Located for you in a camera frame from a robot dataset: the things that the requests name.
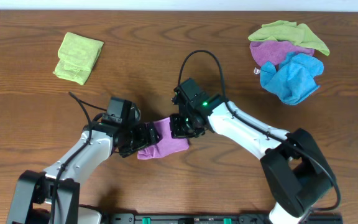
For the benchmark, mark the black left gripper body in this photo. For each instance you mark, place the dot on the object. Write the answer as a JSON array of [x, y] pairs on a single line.
[[150, 137]]

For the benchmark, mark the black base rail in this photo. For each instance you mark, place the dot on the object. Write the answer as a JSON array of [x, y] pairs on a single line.
[[128, 218]]

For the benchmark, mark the purple microfiber cloth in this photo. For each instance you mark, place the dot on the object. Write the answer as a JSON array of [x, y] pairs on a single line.
[[166, 146]]

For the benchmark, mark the crumpled blue cloth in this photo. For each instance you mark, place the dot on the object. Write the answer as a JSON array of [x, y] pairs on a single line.
[[293, 80]]

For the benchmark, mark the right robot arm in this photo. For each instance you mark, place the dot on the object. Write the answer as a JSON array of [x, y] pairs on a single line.
[[296, 170]]

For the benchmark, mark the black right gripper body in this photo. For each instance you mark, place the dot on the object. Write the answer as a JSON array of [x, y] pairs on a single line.
[[176, 127]]

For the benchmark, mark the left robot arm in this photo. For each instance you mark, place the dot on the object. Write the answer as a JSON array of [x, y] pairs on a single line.
[[52, 196]]

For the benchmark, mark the folded green cloth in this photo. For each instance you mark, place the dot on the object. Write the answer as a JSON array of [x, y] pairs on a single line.
[[77, 57]]

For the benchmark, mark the crumpled purple cloth in pile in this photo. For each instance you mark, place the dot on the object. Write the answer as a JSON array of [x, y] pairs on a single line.
[[275, 51]]

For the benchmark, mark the crumpled green cloth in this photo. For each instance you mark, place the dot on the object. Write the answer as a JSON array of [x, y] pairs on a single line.
[[298, 34]]

